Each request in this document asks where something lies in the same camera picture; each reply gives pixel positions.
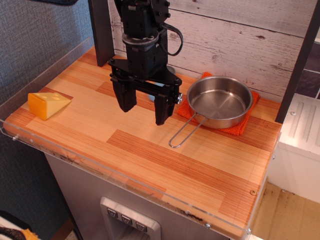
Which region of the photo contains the blue grey toy scoop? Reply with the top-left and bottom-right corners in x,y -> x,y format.
148,65 -> 176,102

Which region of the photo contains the stainless steel pot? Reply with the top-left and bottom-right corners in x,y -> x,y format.
168,76 -> 254,149

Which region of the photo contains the silver dispenser panel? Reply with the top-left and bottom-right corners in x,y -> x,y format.
100,196 -> 162,240

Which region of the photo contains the clear acrylic table guard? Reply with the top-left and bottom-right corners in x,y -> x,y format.
1,38 -> 281,240

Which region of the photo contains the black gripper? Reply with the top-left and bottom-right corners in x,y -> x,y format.
108,29 -> 182,126

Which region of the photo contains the grey cabinet front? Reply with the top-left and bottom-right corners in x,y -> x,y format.
44,152 -> 236,240

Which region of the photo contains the dark grey post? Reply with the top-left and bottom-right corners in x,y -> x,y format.
88,0 -> 115,67
275,0 -> 320,124

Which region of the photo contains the white toy sink unit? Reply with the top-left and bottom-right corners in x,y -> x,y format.
267,94 -> 320,203

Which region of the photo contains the dark grey left post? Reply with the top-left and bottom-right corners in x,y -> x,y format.
88,0 -> 115,67

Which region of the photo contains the yellow cheese wedge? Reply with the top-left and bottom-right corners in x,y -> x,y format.
27,92 -> 72,121

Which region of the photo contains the orange knitted cloth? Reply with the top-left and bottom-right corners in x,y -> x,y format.
177,72 -> 260,136

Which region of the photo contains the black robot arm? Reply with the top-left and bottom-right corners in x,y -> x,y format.
108,0 -> 183,126

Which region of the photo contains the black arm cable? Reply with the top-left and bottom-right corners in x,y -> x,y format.
159,22 -> 184,57

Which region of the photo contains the yellow black object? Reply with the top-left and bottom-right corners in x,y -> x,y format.
0,226 -> 39,240

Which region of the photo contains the dark grey right post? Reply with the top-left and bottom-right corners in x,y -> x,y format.
275,0 -> 320,124

